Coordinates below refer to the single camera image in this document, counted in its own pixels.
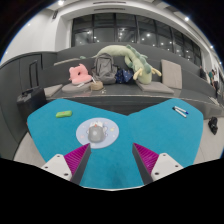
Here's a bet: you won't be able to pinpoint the large dark glass window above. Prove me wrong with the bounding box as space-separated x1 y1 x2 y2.
70 13 203 67

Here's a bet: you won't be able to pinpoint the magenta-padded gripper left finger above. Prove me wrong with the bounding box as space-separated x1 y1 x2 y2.
40 143 92 186

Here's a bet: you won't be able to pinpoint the green eraser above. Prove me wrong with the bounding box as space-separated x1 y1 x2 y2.
55 110 73 119

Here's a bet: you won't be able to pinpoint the round pale blue mouse pad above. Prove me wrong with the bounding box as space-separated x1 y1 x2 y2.
75 117 120 150

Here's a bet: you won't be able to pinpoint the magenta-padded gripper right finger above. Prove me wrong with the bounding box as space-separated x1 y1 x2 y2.
131 142 185 186

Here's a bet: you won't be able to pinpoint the upright grey square cushion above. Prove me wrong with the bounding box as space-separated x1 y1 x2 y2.
160 59 184 91

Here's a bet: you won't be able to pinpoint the flat grey seat cushion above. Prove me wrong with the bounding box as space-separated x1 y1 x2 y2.
43 83 64 99

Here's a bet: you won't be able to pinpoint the green dragon plush toy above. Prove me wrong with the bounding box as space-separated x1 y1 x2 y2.
92 44 163 85

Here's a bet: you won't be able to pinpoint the pink plush cushion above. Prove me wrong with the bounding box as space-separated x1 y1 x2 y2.
68 63 94 85

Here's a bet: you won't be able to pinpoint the black bag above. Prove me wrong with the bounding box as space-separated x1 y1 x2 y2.
207 116 219 136

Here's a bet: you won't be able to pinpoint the person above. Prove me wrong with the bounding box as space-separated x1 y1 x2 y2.
198 64 207 81
209 68 221 95

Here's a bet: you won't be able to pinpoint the black hard case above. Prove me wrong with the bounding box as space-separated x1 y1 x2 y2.
16 86 48 123

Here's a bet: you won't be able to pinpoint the flat grey square cushion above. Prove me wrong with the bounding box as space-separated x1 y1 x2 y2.
135 80 176 95

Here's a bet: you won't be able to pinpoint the dark blue patterned bag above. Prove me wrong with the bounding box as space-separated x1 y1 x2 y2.
114 67 136 85

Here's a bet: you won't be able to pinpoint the white marker with black cap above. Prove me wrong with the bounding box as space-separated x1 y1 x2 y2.
172 106 188 119

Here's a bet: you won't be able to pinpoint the grey white computer mouse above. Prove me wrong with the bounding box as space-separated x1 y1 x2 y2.
87 122 105 144

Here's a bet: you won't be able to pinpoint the small tan pouch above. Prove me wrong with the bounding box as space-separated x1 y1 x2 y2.
89 80 105 92

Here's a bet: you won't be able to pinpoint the grey backpack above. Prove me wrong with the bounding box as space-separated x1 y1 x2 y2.
91 53 119 85

